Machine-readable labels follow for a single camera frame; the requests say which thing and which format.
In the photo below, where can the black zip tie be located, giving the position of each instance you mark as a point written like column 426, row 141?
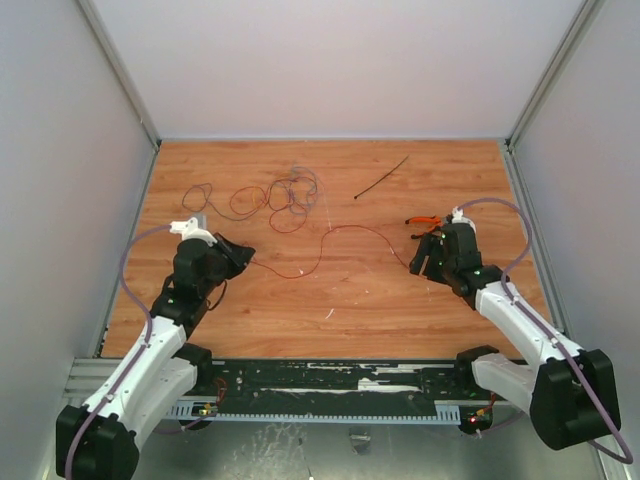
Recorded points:
column 382, row 178

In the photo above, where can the grey slotted cable duct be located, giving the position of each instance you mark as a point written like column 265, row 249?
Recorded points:
column 360, row 408

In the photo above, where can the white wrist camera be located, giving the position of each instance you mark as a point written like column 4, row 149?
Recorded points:
column 195, row 227
column 457, row 216

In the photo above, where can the orange black needle-nose pliers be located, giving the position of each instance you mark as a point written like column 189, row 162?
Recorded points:
column 430, row 223

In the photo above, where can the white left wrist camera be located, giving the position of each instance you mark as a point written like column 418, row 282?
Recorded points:
column 195, row 227

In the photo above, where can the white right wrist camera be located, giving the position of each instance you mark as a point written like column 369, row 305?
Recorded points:
column 457, row 216

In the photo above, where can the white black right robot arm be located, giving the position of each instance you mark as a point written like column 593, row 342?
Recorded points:
column 568, row 393

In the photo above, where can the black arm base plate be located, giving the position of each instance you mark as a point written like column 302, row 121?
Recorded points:
column 432, row 379

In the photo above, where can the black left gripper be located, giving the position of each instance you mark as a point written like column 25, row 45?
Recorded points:
column 240, row 254

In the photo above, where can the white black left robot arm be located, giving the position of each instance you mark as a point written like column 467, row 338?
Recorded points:
column 103, row 438

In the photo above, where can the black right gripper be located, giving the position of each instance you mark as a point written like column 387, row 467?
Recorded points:
column 435, row 254

